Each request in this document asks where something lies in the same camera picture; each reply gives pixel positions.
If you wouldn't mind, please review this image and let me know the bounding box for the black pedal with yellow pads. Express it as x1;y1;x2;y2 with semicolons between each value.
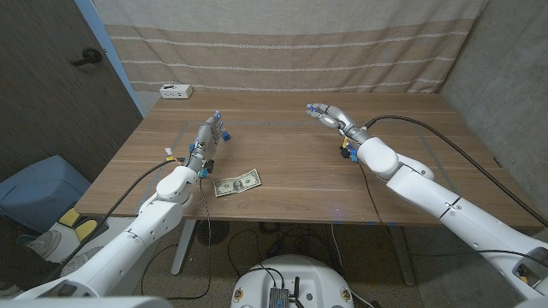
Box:
58;208;110;246

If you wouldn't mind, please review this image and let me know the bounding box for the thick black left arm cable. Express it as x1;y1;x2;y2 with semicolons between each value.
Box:
42;157;186;281

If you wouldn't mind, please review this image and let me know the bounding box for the white power strip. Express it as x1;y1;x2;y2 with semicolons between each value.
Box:
159;84;194;100

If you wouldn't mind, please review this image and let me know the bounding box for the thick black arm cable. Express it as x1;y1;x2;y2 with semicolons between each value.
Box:
42;157;186;281
363;114;548;228

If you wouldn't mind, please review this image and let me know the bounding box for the black looped floor cable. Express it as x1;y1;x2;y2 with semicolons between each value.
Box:
225;228;263;279

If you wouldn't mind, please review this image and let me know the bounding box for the grey table leg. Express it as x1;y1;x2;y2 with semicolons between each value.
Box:
389;225;417;287

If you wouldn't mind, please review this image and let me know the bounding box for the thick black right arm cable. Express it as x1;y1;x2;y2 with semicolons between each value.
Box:
363;114;548;228

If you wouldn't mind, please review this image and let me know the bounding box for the beige striped curtain backdrop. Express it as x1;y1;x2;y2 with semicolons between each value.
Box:
92;0;489;94

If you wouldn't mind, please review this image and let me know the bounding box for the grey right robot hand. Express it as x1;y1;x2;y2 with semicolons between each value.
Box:
305;102;372;145

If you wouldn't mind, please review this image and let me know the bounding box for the grey electronics box on torso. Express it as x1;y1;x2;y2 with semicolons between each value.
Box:
268;287;290;308

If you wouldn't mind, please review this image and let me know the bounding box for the white floor cable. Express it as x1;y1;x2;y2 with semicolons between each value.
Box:
330;222;344;270

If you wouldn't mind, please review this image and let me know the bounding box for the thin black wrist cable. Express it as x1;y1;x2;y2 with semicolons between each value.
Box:
357;161;391;241
166;176;213;301

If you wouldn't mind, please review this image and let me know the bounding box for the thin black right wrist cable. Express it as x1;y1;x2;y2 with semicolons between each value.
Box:
357;161;391;241

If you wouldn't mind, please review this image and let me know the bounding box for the grey sneaker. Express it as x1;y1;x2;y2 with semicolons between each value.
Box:
25;229;63;260
58;246;104;278

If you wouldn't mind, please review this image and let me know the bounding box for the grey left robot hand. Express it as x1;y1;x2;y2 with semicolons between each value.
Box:
186;110;226;175

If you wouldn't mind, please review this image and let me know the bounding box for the one dollar bill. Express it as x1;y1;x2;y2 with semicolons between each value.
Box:
212;168;263;198

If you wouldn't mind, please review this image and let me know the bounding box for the white robot torso base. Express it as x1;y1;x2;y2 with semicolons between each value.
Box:
230;255;355;308

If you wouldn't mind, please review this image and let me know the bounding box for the thin black right shoulder cable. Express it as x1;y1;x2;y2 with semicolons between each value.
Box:
474;248;548;270

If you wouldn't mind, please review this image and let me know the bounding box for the blue plastic storage bin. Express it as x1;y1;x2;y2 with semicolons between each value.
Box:
0;154;92;234

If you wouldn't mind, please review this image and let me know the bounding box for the black round floor fan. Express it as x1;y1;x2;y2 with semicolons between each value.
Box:
196;220;230;247

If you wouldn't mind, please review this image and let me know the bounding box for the thin black left wrist cable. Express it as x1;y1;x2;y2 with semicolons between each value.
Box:
166;176;213;301

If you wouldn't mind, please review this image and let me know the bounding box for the white table leg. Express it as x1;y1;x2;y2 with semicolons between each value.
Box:
170;219;197;275

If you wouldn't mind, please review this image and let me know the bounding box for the person's dark trouser leg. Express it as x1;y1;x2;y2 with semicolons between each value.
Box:
0;212;59;293

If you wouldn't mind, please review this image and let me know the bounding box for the black door handle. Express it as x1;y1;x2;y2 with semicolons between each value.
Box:
70;46;104;68

